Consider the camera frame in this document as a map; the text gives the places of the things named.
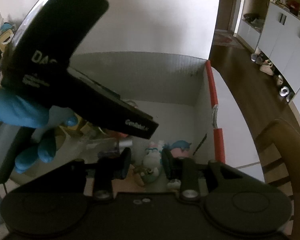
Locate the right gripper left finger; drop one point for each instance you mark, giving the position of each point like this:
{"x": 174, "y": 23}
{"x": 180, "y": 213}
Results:
{"x": 110, "y": 166}

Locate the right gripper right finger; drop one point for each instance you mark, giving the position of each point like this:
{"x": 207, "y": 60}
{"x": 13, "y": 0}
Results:
{"x": 182, "y": 175}

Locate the clear bottle silver cap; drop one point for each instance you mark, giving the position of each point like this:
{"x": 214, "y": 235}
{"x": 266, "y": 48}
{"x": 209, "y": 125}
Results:
{"x": 109, "y": 146}

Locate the pink blue toy figure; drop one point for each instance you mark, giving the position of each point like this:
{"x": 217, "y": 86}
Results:
{"x": 180, "y": 148}

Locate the pink heart dish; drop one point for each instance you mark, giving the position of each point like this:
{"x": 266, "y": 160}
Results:
{"x": 130, "y": 184}

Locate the white bunny figurine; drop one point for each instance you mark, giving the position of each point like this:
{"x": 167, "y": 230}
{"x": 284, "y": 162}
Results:
{"x": 151, "y": 165}

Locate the yellow small box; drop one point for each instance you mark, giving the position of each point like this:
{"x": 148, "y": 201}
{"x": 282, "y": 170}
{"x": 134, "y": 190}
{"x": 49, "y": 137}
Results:
{"x": 80, "y": 129}

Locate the blue gloved left hand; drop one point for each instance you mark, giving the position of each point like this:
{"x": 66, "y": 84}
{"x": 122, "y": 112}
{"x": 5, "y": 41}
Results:
{"x": 28, "y": 132}

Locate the teal yellow tissue holder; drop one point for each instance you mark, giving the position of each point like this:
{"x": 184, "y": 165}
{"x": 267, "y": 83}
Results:
{"x": 6, "y": 35}

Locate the red cardboard box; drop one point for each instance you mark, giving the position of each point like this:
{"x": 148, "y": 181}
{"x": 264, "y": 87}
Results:
{"x": 177, "y": 91}

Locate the wooden chair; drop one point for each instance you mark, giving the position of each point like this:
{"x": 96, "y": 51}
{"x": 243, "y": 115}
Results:
{"x": 279, "y": 144}

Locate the dark brown door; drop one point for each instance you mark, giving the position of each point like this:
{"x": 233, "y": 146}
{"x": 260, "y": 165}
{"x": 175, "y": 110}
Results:
{"x": 225, "y": 15}

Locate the white wall cabinet unit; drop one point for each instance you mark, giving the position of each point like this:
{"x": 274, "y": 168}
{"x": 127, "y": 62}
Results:
{"x": 280, "y": 42}

